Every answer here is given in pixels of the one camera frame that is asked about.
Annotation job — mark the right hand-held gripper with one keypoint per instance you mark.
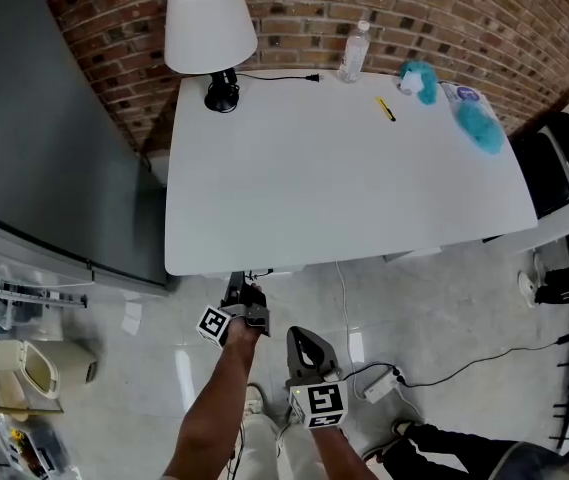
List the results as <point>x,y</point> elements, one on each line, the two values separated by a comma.
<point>324,400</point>

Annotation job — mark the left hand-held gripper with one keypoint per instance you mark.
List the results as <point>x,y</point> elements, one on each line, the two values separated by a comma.
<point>213,324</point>

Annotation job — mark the white drawer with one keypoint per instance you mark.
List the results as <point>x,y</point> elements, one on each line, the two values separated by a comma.
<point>284,270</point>

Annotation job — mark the person's left forearm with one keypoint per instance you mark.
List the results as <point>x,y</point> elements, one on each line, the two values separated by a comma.
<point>214,408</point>

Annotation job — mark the person's right forearm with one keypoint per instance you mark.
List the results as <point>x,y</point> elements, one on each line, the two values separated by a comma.
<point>341,453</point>

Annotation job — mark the white desk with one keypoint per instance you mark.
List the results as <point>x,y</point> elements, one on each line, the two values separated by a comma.
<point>324,178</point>

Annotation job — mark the person's left hand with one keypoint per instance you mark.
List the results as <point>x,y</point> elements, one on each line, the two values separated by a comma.
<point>257,289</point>

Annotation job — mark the person's left white shoe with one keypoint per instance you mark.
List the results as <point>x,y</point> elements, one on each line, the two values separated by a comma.
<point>254,400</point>

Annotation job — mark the white power strip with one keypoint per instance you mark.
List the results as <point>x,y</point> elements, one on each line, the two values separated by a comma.
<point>379,390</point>

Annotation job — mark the person's beige trousers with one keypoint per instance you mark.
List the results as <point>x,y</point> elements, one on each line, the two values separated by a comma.
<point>259,448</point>

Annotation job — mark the beige trash bin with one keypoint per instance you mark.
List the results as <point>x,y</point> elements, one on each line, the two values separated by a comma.
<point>34,368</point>

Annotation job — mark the yellow utility knife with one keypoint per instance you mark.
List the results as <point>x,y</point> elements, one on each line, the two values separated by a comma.
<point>386,109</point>

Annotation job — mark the round wooden stool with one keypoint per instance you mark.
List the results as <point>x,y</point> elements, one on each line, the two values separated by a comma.
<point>24,408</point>

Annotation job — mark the grey fridge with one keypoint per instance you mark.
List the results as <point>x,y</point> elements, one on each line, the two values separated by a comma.
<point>39,143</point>

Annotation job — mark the clear storage box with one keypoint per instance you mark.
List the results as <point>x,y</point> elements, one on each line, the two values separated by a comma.
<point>29,448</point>

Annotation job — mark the clear water bottle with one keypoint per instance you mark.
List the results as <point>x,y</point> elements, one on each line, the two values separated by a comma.
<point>354,53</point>

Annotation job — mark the white shade table lamp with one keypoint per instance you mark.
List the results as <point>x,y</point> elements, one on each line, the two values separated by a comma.
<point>209,23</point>

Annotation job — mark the teal and white fluffy toy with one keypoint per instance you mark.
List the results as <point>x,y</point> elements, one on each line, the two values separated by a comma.
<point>421,80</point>

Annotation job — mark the teal fluff in plastic bag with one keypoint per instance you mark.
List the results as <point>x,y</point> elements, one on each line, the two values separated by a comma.
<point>479,123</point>

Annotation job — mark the black folding chair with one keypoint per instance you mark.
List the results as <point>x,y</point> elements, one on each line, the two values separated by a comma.
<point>554,163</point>

